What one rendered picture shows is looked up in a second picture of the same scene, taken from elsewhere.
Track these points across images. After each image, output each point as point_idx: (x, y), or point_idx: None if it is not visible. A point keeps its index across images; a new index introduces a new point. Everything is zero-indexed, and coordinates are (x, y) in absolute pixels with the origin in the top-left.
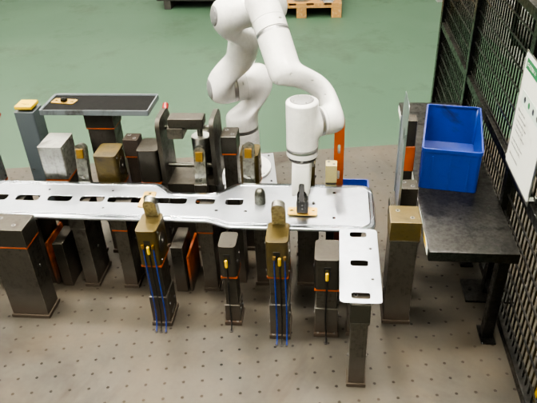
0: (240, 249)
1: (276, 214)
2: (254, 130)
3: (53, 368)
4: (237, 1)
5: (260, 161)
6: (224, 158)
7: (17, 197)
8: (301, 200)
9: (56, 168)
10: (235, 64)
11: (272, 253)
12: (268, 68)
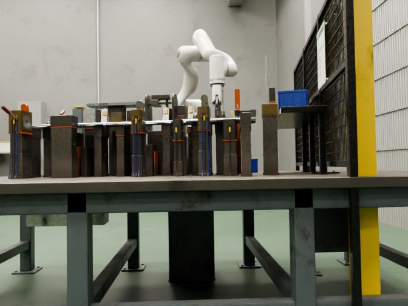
0: (184, 151)
1: (203, 101)
2: None
3: (72, 178)
4: (189, 46)
5: None
6: (178, 118)
7: None
8: (217, 102)
9: (90, 120)
10: (186, 86)
11: (200, 113)
12: (201, 51)
